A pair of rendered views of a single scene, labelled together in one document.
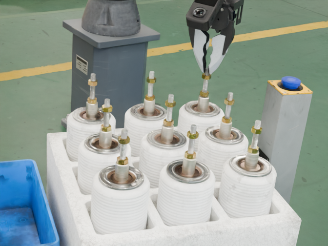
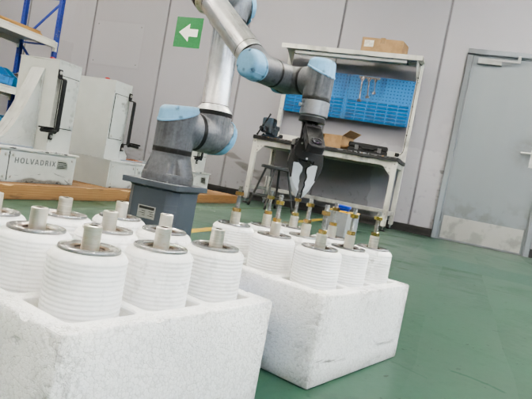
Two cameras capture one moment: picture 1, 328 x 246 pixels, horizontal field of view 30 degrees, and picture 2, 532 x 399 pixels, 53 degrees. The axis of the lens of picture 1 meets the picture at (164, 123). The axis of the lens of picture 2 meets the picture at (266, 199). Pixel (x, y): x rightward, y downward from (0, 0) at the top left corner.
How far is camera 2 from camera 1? 0.83 m
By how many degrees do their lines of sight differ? 38
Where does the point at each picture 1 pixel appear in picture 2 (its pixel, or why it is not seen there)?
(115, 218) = (328, 277)
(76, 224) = (298, 286)
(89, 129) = (244, 230)
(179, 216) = (353, 280)
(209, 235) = (376, 292)
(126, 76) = (184, 222)
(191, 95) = not seen: hidden behind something
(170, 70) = not seen: hidden behind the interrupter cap
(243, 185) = (380, 257)
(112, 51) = (181, 196)
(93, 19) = (163, 170)
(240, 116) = not seen: hidden behind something
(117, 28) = (184, 178)
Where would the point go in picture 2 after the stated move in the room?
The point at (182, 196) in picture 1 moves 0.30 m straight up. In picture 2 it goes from (358, 262) to (385, 122)
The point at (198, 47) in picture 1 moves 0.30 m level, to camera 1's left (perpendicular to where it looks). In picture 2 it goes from (295, 175) to (189, 155)
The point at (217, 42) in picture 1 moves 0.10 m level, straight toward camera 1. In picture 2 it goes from (310, 171) to (332, 174)
